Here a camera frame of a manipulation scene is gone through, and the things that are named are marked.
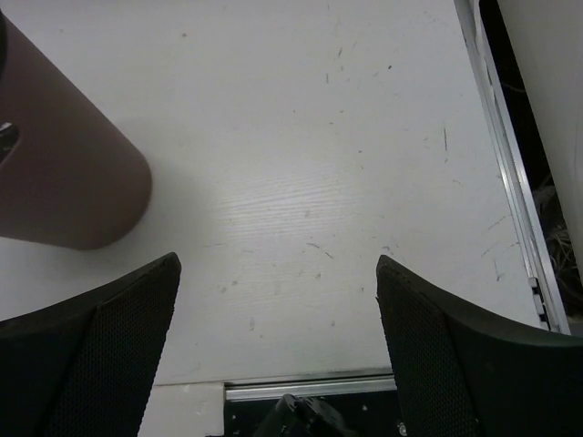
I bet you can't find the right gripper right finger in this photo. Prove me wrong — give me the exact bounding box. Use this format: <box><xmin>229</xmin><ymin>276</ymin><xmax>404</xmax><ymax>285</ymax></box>
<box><xmin>376</xmin><ymin>255</ymin><xmax>582</xmax><ymax>436</ymax></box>

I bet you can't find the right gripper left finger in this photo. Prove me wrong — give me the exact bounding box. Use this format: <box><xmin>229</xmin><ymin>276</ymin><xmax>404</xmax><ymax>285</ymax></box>
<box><xmin>1</xmin><ymin>253</ymin><xmax>180</xmax><ymax>436</ymax></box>

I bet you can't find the brown plastic bin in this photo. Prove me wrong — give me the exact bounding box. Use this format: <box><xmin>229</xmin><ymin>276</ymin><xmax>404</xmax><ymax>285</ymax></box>
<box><xmin>1</xmin><ymin>17</ymin><xmax>152</xmax><ymax>249</ymax></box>

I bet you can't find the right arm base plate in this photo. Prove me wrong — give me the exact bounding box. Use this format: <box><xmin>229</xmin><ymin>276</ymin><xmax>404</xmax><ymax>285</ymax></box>
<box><xmin>223</xmin><ymin>391</ymin><xmax>408</xmax><ymax>436</ymax></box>

